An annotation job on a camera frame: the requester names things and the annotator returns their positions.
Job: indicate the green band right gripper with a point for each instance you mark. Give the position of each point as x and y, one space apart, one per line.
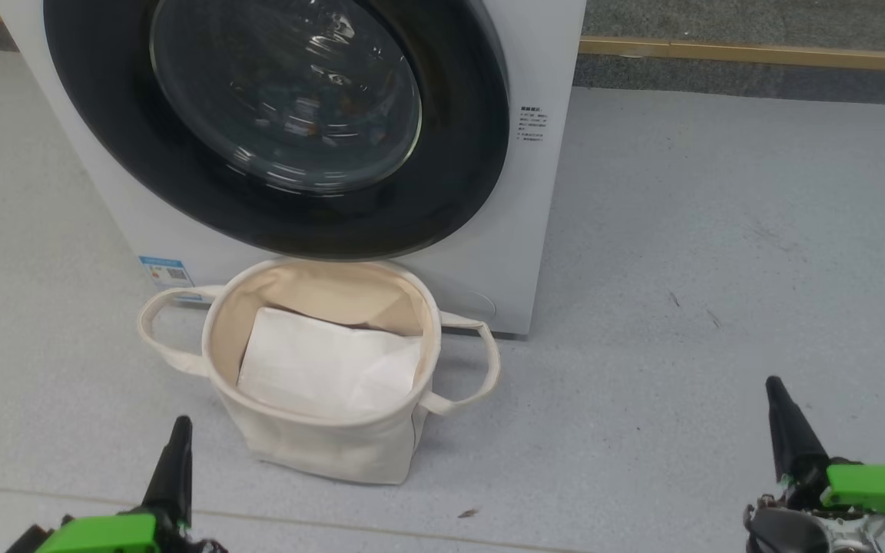
880 488

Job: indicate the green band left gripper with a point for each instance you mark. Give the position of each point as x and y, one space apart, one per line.
104 534

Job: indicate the white front-load washing machine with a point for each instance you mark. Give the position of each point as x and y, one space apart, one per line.
535 230

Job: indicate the black text notice label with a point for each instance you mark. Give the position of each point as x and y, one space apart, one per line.
531 124

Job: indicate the cream canvas laundry basket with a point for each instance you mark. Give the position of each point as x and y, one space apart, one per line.
335 449

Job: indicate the washing machine glass door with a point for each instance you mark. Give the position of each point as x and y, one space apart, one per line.
450 177

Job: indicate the blue energy label sticker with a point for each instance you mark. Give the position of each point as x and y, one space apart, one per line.
167 273

